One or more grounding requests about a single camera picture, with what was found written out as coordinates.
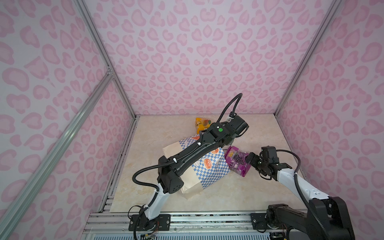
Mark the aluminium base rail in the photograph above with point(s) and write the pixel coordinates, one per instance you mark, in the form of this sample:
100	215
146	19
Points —
218	225

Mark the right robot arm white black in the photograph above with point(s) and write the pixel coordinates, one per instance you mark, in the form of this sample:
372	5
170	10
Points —
326	218

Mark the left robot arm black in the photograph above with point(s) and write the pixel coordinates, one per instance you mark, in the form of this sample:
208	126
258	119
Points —
170	170

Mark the aluminium diagonal frame bar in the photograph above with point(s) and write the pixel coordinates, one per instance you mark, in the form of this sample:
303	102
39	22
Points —
25	198

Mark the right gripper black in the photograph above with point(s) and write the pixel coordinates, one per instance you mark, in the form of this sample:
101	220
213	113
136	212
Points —
255	158

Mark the aluminium frame rail left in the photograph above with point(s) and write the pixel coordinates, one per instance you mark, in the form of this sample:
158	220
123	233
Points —
91	26

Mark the aluminium frame post right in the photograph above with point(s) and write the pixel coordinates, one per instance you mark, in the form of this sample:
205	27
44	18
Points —
321	31

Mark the yellow snack bag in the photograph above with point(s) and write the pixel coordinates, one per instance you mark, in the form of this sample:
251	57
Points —
202	124

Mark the purple snack bag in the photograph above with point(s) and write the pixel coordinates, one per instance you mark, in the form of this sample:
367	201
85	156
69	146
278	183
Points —
236	160

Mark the blue checkered paper bag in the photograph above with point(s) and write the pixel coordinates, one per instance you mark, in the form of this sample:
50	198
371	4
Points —
203	173

